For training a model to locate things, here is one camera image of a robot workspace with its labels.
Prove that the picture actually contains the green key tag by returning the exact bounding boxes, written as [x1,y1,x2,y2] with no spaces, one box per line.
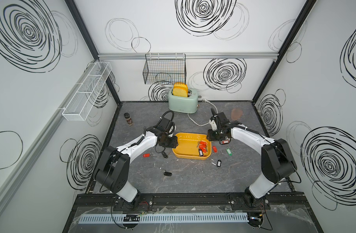
[226,148,232,156]

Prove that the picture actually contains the yellow plastic storage box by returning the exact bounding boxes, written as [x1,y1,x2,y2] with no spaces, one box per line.
[172,133,212,160]

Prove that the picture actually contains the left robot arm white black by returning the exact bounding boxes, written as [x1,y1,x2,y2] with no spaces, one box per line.
[92,116,178,204]

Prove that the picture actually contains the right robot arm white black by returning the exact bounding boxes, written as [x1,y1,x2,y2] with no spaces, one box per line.
[207,108,297,208]

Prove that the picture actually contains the red key tags cluster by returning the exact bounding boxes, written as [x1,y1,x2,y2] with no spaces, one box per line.
[198,141,208,153]

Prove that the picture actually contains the mint green toaster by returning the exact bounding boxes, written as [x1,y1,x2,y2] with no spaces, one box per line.
[168,89,198,114]

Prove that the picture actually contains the black windowed key tag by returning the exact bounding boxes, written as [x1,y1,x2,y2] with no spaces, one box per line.
[198,149,204,157]

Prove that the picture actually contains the spice bottle black cap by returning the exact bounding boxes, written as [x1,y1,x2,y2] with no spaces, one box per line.
[124,112,133,125]

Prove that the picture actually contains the yellow toast slice front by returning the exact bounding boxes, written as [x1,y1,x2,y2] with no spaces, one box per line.
[173,86,188,98]

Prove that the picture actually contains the orange toast slice back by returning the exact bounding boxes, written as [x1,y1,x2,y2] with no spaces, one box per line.
[174,83,188,88]

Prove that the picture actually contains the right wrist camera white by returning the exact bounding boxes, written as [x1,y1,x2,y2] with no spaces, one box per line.
[210,116,217,131]

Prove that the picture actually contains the white toaster power cable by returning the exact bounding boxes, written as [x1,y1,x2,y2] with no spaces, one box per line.
[187,98,219,127]

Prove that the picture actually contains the black wire wall basket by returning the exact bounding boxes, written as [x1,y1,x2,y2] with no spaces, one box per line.
[143,53,187,84]

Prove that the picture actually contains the white mesh wall shelf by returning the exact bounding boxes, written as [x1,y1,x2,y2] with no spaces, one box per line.
[62,61,112,121]

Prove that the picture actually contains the white slotted cable duct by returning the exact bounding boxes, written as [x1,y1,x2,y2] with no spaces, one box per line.
[78,213,250,224]

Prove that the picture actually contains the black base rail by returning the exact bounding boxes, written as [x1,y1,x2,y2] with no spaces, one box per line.
[71,192,307,212]

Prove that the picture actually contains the aluminium wall rail left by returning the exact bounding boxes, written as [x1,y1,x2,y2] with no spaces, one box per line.
[0,59,98,219]

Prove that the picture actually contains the aluminium wall rail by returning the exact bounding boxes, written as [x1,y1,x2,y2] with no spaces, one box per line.
[98,52,279,60]
[0,59,98,219]

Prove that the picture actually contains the aluminium wall rail back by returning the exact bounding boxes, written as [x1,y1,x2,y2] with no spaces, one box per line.
[98,52,279,60]

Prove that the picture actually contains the black corner frame post right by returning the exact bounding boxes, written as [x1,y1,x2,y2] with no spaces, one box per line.
[252,0,317,104]

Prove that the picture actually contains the black corner frame post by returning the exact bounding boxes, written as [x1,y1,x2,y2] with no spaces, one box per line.
[65,0,122,107]
[252,0,317,104]

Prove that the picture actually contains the black corner frame post left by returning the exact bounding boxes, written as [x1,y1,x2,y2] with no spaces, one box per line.
[65,0,122,107]

